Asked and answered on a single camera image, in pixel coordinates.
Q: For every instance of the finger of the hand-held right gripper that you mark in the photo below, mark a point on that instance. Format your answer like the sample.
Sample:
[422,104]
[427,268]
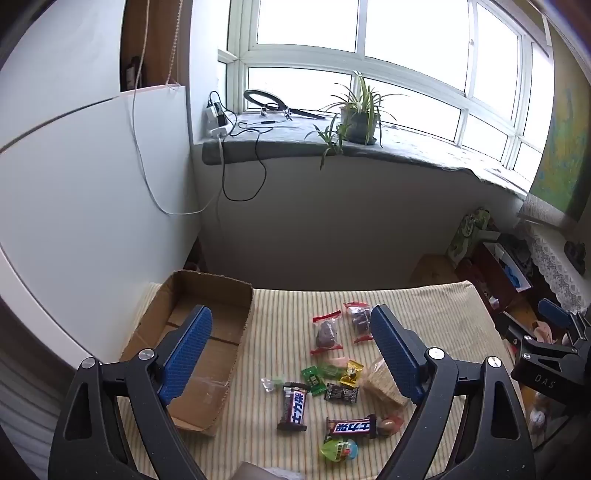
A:
[510,325]
[554,312]

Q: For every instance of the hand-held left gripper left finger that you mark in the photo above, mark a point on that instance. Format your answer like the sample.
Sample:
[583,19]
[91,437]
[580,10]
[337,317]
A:
[189,350]

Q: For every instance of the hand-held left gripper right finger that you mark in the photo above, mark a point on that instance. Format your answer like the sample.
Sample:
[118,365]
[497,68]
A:
[392,350]

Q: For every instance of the clear cracker packet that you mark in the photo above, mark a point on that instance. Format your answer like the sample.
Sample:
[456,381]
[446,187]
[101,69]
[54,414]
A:
[376,383]

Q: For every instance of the cardboard box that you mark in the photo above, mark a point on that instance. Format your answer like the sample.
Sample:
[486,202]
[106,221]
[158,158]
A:
[221,323]

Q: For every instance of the red-ended dried plum packet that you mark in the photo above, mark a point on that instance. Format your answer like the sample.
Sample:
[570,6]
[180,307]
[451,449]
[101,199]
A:
[327,334]
[360,319]

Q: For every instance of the yellow candy packet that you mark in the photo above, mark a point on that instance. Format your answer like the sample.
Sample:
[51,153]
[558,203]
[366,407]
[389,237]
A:
[352,373]

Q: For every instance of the pink candy packet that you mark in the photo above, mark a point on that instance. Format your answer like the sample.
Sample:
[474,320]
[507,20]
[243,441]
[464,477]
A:
[337,361]

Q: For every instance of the light green candy packet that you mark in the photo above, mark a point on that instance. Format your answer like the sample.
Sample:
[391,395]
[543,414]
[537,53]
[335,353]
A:
[331,370]

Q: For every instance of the dark candy wrapper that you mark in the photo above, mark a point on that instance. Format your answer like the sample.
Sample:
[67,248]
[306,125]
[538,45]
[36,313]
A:
[341,393]

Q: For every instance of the round chocolate ball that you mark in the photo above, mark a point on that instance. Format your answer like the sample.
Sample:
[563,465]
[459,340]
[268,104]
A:
[388,425]

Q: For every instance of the brown chocolate bar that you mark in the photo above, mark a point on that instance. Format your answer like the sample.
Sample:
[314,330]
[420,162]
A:
[351,427]
[294,406]

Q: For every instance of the clear green candy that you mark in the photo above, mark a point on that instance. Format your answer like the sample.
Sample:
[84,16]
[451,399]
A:
[272,383]

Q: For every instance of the green jelly cup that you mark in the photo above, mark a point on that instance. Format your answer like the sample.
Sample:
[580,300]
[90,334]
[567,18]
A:
[339,450]

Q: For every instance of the white lace cloth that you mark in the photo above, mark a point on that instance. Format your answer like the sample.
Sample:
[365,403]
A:
[554,267]

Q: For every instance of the red storage box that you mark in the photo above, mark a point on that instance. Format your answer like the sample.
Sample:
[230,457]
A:
[496,277]

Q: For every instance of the striped table cloth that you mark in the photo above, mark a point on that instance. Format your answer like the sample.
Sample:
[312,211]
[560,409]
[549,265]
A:
[286,332]

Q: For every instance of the green printed bag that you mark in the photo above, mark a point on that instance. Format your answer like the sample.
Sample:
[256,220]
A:
[466,235]

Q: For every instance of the grey slatted panel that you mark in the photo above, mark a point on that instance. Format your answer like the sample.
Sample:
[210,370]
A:
[23,415]

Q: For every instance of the white cabinet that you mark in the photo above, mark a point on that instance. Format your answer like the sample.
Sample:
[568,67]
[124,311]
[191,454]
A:
[83,194]

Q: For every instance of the grey windowsill cloth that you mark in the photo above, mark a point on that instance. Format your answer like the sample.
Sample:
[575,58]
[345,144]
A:
[415,147]

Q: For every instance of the potted spider plant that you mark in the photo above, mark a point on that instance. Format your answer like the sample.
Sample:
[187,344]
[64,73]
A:
[362,122]

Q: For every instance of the white framed window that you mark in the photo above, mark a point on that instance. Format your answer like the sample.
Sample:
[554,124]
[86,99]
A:
[415,60]

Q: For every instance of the wall map poster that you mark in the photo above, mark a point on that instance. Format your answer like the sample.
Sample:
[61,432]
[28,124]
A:
[563,152]

